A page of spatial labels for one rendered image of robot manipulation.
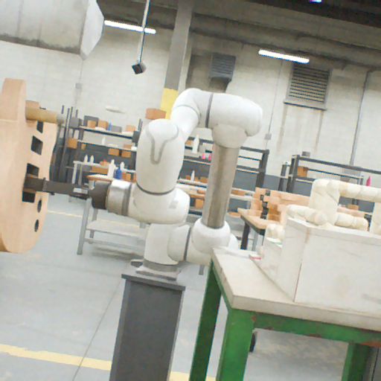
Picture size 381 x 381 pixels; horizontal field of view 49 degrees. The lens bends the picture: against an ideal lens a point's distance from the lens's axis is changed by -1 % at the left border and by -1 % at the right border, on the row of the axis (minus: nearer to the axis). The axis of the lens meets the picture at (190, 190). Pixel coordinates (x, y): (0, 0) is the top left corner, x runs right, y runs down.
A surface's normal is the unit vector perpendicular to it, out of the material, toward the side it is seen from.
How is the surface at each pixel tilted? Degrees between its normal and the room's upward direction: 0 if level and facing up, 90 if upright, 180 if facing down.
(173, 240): 87
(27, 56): 90
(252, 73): 90
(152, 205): 122
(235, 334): 90
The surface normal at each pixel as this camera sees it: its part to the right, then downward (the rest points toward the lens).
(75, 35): 0.04, 0.06
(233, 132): -0.04, 0.59
